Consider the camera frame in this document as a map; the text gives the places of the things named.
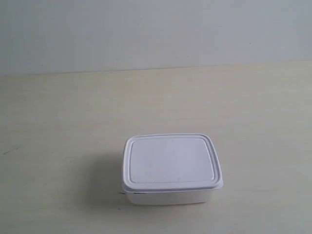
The white lidded plastic container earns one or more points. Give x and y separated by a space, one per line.
170 169

